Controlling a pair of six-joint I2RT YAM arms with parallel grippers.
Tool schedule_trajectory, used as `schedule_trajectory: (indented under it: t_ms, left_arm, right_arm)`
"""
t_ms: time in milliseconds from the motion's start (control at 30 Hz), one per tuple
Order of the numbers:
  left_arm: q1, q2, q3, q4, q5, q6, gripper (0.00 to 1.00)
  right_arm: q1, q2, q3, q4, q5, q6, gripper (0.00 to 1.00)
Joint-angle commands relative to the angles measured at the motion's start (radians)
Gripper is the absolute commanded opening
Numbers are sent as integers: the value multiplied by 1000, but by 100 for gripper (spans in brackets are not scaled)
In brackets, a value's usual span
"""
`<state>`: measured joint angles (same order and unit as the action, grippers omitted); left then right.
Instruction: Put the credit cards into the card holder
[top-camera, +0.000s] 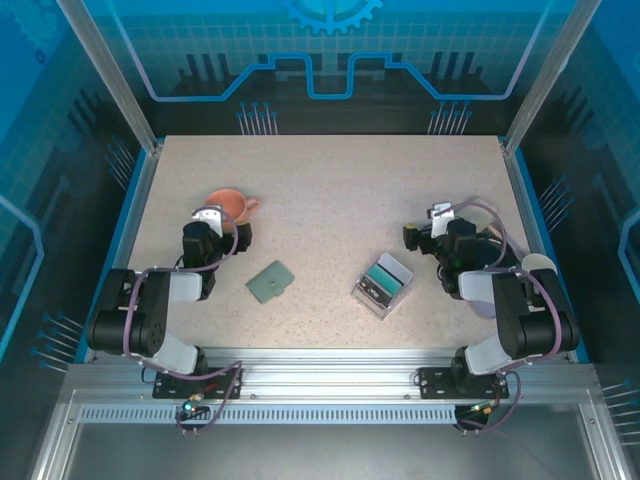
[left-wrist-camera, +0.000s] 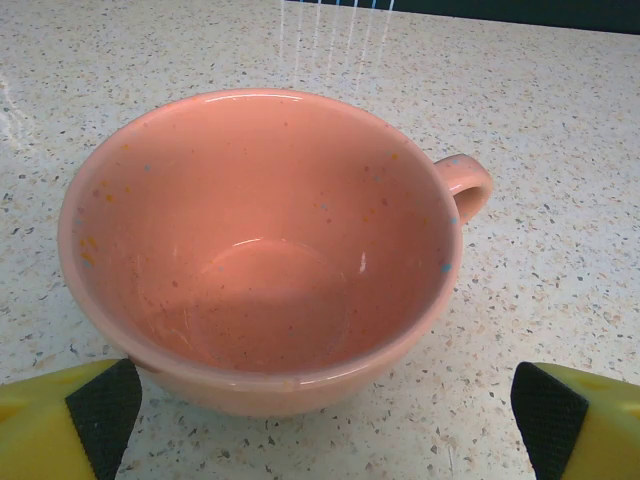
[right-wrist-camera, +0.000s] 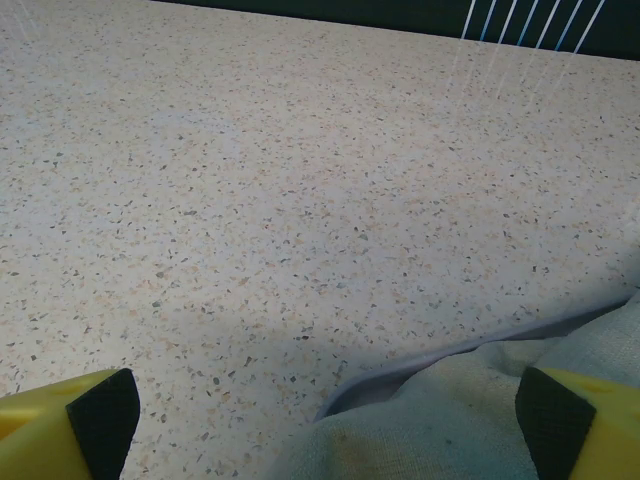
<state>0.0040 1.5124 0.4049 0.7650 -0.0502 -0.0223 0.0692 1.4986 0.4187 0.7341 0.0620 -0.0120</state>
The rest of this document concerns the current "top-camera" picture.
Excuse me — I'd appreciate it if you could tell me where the grey striped card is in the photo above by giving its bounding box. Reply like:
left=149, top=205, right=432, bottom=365
left=375, top=253, right=414, bottom=281

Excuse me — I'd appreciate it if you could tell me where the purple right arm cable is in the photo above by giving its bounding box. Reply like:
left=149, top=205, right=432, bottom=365
left=434, top=197, right=564, bottom=436

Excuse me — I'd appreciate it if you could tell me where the aluminium frame post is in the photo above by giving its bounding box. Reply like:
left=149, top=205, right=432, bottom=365
left=502, top=0, right=604, bottom=154
left=54, top=0, right=164, bottom=151

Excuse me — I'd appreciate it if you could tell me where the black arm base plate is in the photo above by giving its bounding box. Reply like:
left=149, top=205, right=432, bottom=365
left=152, top=367, right=246, bottom=401
left=417, top=366, right=511, bottom=400

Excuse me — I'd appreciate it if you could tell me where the slotted grey cable duct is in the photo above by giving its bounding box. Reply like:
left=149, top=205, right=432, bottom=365
left=78, top=406, right=459, bottom=425

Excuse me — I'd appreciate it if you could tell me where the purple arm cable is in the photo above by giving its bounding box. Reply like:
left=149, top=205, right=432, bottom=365
left=434, top=197, right=564, bottom=436
left=122, top=204, right=245, bottom=436

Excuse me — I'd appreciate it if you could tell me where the teal card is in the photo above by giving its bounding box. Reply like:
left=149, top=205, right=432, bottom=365
left=367, top=264, right=405, bottom=296

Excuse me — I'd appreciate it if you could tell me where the orange ceramic cup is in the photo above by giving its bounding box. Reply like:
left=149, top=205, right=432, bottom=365
left=203, top=188, right=260, bottom=234

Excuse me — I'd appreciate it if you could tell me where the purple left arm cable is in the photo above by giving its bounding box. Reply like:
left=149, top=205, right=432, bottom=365
left=122, top=204, right=245, bottom=436

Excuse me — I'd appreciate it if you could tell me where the aluminium side rail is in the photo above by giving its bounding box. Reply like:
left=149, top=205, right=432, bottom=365
left=82, top=142, right=164, bottom=364
left=499, top=139, right=574, bottom=364

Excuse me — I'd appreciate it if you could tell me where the aluminium front rail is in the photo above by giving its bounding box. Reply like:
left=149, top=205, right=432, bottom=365
left=64, top=347, right=599, bottom=406

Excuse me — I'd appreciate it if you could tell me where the white paper cup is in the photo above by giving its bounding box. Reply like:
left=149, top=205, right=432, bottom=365
left=519, top=253, right=557, bottom=275

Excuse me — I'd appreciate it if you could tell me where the green card holder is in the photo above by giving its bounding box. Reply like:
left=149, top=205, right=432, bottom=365
left=244, top=260, right=296, bottom=304

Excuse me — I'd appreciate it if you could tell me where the clear plastic card box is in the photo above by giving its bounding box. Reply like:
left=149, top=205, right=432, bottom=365
left=351, top=252, right=415, bottom=321

